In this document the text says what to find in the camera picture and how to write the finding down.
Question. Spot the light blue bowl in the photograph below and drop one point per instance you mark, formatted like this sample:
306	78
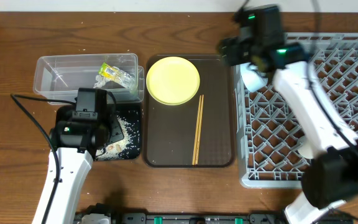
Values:
252	78

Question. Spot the brown serving tray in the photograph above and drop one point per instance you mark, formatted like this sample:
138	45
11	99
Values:
169	131

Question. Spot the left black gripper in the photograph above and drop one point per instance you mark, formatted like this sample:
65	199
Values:
115	131

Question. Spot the green snack wrapper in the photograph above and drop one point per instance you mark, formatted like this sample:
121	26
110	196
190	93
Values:
109	73

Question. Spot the white cup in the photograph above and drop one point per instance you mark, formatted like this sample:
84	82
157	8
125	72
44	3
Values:
306	148

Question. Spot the pile of rice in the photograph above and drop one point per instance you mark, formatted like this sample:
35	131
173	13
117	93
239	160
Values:
128	148

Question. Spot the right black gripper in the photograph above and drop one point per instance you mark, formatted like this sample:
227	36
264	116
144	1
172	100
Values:
225	48

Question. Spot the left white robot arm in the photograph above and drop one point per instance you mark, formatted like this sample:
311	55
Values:
67	168

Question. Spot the black waste tray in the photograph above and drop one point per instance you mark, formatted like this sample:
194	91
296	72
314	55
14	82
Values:
108	132

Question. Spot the wooden chopstick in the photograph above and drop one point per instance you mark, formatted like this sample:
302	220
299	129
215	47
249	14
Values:
196	131

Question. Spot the clear plastic bin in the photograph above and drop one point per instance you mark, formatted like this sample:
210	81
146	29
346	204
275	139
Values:
59	77

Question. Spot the yellow plate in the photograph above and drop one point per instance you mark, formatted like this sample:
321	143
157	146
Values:
173	80

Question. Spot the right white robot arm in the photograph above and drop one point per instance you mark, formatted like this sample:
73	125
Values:
262	57

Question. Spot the grey dishwasher rack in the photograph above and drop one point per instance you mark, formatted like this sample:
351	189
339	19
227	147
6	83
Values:
268	135

